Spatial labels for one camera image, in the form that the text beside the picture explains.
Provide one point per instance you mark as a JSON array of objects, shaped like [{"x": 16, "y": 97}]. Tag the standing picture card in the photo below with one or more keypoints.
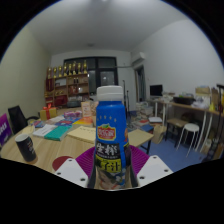
[{"x": 86, "y": 109}]

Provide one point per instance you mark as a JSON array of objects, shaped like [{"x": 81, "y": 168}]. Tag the blue drink bottle white cap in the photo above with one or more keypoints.
[{"x": 111, "y": 133}]

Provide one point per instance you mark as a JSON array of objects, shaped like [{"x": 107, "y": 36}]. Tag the white paper booklet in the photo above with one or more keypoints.
[{"x": 43, "y": 130}]

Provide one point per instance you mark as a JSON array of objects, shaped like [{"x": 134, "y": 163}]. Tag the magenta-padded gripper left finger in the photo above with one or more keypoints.
[{"x": 71, "y": 171}]

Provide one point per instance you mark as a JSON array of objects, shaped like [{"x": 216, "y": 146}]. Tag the purple sign board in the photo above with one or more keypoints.
[{"x": 4, "y": 130}]

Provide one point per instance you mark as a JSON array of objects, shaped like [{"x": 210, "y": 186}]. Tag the flat round red coaster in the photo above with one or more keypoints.
[{"x": 60, "y": 162}]

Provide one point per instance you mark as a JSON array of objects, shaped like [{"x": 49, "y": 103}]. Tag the long wooden side desk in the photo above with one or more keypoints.
[{"x": 190, "y": 107}]

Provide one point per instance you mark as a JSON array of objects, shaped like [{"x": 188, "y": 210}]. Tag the pile of books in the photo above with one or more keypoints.
[{"x": 144, "y": 113}]

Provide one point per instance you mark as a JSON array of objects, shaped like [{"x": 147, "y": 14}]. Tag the black office chair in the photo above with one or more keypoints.
[{"x": 17, "y": 118}]

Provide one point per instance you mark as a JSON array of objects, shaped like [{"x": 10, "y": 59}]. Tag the black mug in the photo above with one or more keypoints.
[{"x": 26, "y": 149}]

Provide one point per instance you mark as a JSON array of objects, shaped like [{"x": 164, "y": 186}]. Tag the white wall air conditioner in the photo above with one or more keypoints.
[{"x": 138, "y": 58}]

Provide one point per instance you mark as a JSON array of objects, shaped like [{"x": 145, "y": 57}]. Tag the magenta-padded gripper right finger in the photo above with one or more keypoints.
[{"x": 153, "y": 170}]

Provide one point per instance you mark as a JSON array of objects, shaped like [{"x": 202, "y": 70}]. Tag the black framed glass door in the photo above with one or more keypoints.
[{"x": 106, "y": 75}]

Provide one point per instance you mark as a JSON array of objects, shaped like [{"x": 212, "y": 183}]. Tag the yellow paper envelope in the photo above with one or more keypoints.
[{"x": 81, "y": 134}]

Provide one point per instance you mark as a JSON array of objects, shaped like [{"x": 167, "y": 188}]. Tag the low light wooden table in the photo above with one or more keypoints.
[{"x": 140, "y": 136}]

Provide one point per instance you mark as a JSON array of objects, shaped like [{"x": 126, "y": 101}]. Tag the yellow gift box red ribbon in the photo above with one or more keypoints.
[{"x": 47, "y": 113}]

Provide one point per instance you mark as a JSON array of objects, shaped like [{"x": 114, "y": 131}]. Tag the black computer monitor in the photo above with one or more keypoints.
[{"x": 156, "y": 90}]

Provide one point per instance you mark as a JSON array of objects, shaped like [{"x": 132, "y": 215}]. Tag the white round stool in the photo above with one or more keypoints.
[{"x": 190, "y": 127}]

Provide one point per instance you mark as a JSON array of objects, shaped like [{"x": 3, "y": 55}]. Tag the brown wooden stool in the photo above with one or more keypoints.
[{"x": 176, "y": 123}]

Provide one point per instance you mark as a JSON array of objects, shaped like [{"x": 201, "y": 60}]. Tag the black tripod stand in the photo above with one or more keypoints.
[{"x": 126, "y": 95}]

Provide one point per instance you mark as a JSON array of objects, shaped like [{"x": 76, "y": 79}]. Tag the wooden shelf unit with trophies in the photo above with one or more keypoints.
[{"x": 66, "y": 88}]

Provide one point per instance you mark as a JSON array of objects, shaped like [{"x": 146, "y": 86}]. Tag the teal book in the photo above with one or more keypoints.
[{"x": 57, "y": 133}]

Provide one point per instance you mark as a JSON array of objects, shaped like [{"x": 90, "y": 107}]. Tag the orange book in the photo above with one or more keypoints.
[{"x": 83, "y": 122}]

